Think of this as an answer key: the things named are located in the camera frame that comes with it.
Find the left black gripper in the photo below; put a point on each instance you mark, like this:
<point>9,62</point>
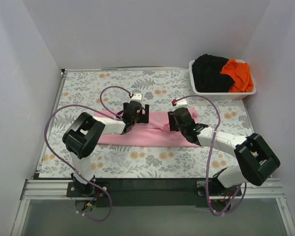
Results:
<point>141,114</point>

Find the white plastic laundry basket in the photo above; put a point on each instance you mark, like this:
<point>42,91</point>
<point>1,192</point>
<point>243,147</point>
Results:
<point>220,95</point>

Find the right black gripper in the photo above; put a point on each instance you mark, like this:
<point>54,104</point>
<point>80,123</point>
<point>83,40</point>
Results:
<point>173,120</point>

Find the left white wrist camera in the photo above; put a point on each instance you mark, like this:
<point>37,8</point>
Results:
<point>136,97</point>

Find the orange t-shirt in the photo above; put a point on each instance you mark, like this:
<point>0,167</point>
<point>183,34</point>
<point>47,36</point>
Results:
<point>241,75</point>

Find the black t-shirt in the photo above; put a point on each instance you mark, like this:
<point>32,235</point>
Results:
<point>207,76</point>

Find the pink t-shirt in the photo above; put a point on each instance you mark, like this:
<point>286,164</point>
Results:
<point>156,133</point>

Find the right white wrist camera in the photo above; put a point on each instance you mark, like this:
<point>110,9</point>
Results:
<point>179,103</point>

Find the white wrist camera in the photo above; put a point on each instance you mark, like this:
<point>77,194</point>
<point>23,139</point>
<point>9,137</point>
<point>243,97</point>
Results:
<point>136,97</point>
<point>179,103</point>

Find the floral patterned table mat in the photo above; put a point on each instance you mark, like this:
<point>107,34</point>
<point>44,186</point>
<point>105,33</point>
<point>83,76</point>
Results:
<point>108,88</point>

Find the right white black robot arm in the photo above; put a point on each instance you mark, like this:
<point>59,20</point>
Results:
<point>256,161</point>

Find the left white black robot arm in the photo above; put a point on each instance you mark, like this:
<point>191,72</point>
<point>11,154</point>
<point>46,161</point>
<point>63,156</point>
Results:
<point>83,135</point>

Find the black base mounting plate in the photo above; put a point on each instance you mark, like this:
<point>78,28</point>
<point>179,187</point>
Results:
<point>148,192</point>

